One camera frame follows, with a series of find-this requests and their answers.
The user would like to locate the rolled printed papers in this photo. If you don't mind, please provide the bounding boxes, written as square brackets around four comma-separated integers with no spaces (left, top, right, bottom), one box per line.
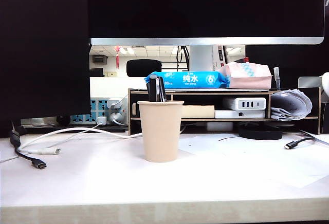
[270,88,313,121]

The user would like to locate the beige paper cup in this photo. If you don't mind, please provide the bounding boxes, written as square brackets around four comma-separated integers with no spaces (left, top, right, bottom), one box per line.
[137,100,185,163]

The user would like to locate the printed paper sheets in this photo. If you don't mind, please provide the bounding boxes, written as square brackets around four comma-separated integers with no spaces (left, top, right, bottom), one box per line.
[299,128,329,146]

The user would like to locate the black marker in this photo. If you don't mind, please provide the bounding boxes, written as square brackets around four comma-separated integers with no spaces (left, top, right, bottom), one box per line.
[147,76,158,102]

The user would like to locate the white angled plug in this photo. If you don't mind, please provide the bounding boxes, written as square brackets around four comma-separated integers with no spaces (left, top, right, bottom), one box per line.
[106,99,123,109]

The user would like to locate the red Chinese knot ornament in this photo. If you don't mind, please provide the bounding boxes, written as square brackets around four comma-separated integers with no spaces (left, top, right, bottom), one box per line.
[114,45,121,69]

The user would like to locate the black computer monitor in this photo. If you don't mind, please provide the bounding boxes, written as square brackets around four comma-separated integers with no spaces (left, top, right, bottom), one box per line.
[245,0,329,91]
[0,0,92,139]

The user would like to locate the pink tissue pack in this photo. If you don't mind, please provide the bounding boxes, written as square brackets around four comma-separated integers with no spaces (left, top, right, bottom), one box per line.
[215,62,273,90]

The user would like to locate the long white cable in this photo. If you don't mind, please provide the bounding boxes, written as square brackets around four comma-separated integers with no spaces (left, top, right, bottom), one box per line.
[0,127,144,163]

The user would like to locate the blue wet wipes pack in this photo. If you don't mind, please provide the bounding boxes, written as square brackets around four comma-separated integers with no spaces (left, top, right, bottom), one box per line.
[143,70,230,89]

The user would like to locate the black cable with connector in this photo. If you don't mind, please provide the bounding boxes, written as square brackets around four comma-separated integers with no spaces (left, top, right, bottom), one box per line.
[284,137,316,150]

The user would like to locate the white cable with connector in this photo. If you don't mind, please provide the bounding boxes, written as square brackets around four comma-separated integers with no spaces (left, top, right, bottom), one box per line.
[18,127,108,156]

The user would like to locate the black office chair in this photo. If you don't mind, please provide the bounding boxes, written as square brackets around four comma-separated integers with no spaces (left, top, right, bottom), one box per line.
[126,59,162,78]

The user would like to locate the black HDMI cable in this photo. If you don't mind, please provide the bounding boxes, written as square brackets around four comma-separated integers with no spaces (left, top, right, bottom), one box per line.
[9,121,48,170]

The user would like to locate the flat white box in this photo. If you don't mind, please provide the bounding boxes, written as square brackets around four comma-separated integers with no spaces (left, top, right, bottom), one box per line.
[214,109,266,119]

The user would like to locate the black flat monitor base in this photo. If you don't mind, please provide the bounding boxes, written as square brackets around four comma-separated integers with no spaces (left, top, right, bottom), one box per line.
[20,116,129,134]

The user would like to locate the thin dark grey pen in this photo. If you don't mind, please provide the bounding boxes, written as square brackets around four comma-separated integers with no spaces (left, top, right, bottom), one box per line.
[157,77,168,102]

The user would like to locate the white multiport USB charger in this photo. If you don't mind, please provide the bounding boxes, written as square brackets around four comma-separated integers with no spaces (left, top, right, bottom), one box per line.
[223,97,267,111]

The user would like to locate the black wooden desk organizer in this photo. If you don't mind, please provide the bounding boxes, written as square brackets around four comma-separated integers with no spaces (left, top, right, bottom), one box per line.
[127,87,321,136]

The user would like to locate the beige cardboard box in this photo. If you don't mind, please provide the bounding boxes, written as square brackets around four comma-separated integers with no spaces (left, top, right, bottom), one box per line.
[181,105,215,119]

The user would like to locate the blue and white power strip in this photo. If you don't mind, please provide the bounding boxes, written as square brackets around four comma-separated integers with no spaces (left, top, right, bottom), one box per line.
[69,98,129,126]

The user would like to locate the white round plug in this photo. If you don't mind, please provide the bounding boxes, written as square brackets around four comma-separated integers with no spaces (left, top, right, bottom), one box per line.
[109,112,128,126]

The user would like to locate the large silver-chin computer monitor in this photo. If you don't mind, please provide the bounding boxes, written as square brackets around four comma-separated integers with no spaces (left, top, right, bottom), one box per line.
[87,0,326,72]

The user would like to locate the silver metal stand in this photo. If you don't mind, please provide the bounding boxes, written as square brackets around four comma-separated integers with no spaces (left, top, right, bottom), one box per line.
[298,76,323,89]

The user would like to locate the black round disc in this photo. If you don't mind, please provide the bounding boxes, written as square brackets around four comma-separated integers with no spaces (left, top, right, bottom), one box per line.
[237,122,283,140]

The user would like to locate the white rounded object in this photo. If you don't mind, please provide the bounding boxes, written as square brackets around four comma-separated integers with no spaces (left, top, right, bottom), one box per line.
[321,71,329,99]

